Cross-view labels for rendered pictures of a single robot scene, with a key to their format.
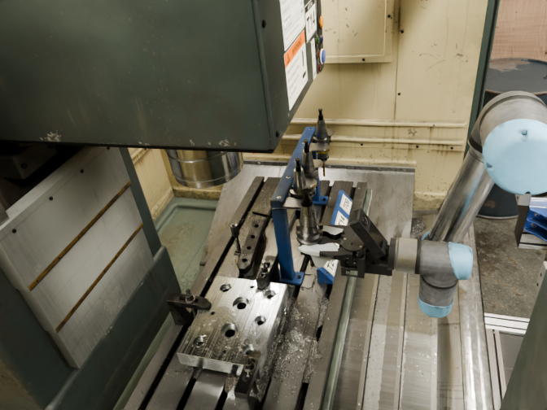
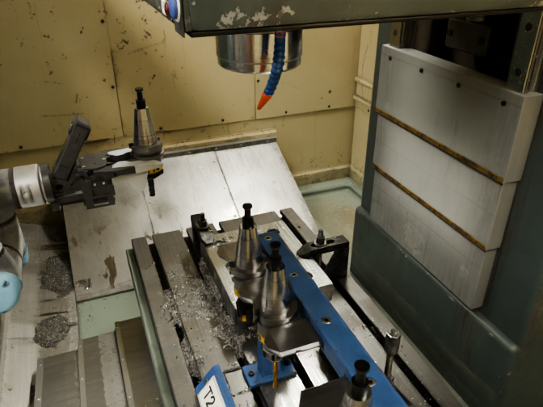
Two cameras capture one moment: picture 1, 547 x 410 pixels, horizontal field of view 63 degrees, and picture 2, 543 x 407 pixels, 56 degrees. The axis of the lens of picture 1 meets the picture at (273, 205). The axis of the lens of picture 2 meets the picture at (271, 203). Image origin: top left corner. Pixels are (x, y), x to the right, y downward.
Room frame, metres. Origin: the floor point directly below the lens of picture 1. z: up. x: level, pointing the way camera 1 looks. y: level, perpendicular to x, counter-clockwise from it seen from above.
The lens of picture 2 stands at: (1.59, -0.50, 1.69)
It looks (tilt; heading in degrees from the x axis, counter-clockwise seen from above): 29 degrees down; 138
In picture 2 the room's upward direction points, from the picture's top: straight up
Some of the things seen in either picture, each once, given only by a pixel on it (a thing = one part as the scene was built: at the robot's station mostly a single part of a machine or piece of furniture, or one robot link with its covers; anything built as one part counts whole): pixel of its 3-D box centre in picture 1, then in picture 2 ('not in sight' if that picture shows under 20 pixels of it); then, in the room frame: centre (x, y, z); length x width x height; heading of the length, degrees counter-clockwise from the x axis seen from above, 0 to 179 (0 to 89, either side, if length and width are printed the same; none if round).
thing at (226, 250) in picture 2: (296, 203); (237, 249); (1.04, -0.07, 1.21); 0.07 x 0.05 x 0.01; 69
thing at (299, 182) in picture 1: (299, 179); (248, 244); (1.09, -0.09, 1.26); 0.04 x 0.04 x 0.07
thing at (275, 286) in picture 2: (307, 159); (275, 286); (1.20, -0.12, 1.26); 0.04 x 0.04 x 0.07
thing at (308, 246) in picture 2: (190, 307); (322, 254); (0.92, 0.29, 0.97); 0.13 x 0.03 x 0.15; 69
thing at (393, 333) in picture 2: (236, 237); (390, 355); (1.23, 0.15, 0.96); 0.03 x 0.03 x 0.13
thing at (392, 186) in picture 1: (301, 230); not in sight; (1.48, -0.10, 0.75); 0.89 x 0.70 x 0.26; 69
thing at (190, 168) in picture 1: (203, 146); (258, 30); (0.87, 0.13, 1.52); 0.16 x 0.16 x 0.12
